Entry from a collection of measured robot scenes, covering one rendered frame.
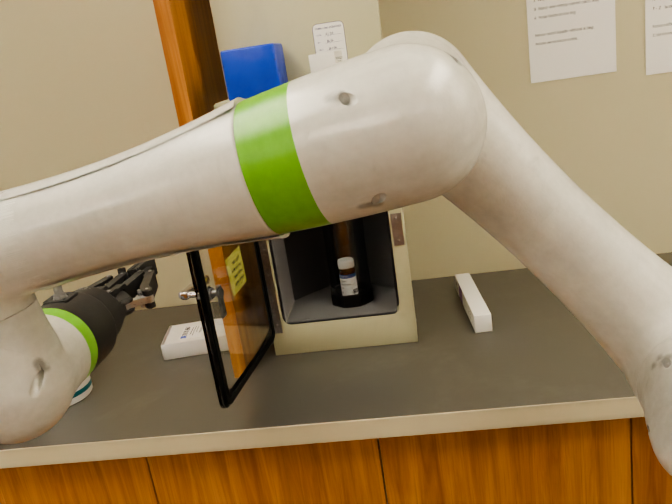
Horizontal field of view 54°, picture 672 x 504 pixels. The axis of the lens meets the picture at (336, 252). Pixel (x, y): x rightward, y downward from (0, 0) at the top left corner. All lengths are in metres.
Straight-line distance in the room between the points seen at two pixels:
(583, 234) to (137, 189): 0.42
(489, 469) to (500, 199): 0.74
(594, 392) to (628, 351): 0.50
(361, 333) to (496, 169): 0.86
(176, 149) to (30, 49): 1.49
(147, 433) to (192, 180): 0.87
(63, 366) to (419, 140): 0.41
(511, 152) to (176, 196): 0.32
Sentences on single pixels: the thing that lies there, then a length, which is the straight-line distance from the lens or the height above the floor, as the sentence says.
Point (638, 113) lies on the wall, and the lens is 1.88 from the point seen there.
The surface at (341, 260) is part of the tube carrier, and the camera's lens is 1.46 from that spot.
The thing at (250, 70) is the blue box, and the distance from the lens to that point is 1.25.
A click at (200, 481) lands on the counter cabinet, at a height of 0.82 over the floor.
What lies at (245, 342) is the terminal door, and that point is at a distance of 1.30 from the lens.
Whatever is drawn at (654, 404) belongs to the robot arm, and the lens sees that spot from 0.70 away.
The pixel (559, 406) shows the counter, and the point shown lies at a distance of 1.23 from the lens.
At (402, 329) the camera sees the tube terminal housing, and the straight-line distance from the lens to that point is 1.45.
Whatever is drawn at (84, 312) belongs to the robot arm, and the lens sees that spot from 0.77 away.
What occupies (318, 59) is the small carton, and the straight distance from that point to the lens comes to 1.25.
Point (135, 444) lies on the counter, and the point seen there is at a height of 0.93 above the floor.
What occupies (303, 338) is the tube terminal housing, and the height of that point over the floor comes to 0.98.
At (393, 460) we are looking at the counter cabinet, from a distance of 1.29.
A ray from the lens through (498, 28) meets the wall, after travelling 1.78.
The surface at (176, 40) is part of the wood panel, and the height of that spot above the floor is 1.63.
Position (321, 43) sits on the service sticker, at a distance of 1.33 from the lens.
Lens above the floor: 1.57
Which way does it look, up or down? 17 degrees down
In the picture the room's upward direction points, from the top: 9 degrees counter-clockwise
